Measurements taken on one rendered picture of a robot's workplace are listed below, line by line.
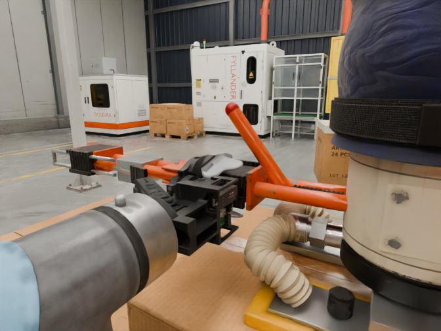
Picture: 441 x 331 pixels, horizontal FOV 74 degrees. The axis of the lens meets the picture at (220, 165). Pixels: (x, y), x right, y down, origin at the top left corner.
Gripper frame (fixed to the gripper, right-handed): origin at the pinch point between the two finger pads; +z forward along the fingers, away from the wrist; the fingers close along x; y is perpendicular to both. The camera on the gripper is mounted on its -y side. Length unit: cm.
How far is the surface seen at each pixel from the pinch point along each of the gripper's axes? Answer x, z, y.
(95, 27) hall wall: 262, 755, -991
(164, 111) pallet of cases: -33, 560, -504
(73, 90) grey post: 20, 182, -313
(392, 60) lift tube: 16.8, -9.1, 22.9
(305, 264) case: -12.9, 1.7, 13.9
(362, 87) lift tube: 14.5, -6.9, 20.5
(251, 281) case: -12.7, -6.5, 8.2
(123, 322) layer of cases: -53, 7, -40
